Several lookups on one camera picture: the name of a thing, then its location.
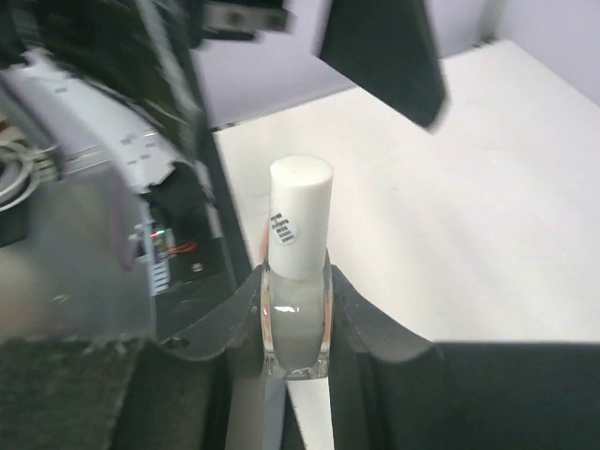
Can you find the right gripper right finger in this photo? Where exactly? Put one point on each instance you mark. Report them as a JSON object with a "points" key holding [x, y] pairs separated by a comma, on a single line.
{"points": [[392, 389]]}

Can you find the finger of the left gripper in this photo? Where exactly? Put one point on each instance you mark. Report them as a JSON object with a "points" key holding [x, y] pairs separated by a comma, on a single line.
{"points": [[388, 49]]}

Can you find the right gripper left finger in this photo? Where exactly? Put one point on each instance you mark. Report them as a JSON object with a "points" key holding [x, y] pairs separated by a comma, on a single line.
{"points": [[206, 393]]}

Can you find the clear nail polish bottle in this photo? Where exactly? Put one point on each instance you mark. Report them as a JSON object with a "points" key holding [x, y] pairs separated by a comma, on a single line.
{"points": [[296, 285]]}

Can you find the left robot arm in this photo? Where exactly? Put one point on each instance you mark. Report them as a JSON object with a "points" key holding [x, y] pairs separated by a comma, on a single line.
{"points": [[117, 220]]}

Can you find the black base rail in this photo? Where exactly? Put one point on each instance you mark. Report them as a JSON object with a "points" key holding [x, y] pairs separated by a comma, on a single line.
{"points": [[208, 257]]}

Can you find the left white cable duct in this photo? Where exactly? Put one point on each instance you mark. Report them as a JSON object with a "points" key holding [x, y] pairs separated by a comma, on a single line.
{"points": [[157, 250]]}

